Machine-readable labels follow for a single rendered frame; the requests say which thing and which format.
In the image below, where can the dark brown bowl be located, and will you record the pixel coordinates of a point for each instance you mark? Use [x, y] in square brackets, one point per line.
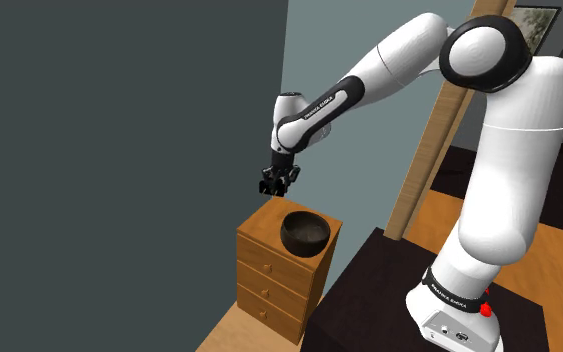
[305, 234]

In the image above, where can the wooden chest of drawers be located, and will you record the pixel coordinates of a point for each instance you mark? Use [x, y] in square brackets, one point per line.
[271, 273]

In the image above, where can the framed wall picture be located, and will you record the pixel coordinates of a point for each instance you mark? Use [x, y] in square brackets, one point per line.
[537, 24]

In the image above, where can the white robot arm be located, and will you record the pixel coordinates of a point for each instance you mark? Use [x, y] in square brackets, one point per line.
[515, 161]

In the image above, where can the wooden door frame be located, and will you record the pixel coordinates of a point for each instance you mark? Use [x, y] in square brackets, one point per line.
[437, 131]

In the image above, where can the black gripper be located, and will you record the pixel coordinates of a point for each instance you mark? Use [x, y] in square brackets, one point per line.
[281, 162]

